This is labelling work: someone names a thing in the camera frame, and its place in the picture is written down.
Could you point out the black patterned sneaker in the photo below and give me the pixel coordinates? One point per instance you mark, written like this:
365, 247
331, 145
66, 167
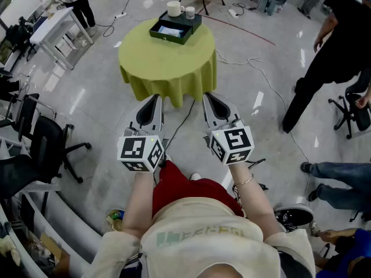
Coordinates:
295, 214

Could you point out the white power strip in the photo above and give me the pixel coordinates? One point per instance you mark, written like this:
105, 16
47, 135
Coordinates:
120, 15
233, 12

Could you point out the person's white shoe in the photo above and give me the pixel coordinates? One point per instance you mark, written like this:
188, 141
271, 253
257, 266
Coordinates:
195, 176
168, 157

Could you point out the brown cardboard box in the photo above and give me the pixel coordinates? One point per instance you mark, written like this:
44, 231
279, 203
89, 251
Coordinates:
53, 250

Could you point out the person's left forearm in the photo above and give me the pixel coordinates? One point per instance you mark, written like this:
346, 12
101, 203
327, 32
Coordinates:
139, 201

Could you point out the white curved desk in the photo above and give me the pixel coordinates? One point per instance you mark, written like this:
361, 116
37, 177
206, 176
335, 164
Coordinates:
66, 227

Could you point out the person's cream t-shirt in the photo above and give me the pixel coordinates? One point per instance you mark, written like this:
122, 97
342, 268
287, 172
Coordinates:
203, 233

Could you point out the clear cotton swab jar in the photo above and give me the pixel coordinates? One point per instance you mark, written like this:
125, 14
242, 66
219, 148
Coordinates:
190, 13

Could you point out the round table with green cloth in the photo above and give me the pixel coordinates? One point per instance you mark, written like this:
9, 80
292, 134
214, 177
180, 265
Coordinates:
165, 65

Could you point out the red floor tape line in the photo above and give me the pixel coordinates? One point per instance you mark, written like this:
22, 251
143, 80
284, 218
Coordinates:
246, 32

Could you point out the person's red skirt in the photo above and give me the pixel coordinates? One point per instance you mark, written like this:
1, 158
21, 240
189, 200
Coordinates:
185, 184

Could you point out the waste bin with bottles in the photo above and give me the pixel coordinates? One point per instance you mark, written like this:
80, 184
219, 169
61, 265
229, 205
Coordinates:
115, 220

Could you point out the dark green drawer box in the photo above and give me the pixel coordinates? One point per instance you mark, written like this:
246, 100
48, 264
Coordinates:
185, 25

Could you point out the black swivel chair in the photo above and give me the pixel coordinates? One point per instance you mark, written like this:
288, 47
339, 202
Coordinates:
20, 35

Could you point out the white rectangular table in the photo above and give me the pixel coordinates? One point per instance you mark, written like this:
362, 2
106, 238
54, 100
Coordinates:
55, 22

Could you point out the black office chair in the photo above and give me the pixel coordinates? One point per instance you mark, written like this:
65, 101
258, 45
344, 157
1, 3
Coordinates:
359, 117
46, 143

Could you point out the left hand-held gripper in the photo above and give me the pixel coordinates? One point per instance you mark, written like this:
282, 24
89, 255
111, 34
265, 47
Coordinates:
139, 152

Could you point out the person's right forearm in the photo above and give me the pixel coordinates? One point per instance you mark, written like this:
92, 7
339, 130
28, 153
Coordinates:
255, 201

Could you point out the cream ceramic mug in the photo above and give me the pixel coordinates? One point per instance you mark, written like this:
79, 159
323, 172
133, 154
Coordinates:
174, 9

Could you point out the black mesh chair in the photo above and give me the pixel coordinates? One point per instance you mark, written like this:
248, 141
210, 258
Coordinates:
27, 111

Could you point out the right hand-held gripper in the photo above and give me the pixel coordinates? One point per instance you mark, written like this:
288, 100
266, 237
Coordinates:
234, 143

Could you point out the blue and white packet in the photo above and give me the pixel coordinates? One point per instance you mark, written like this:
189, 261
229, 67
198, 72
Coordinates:
171, 31

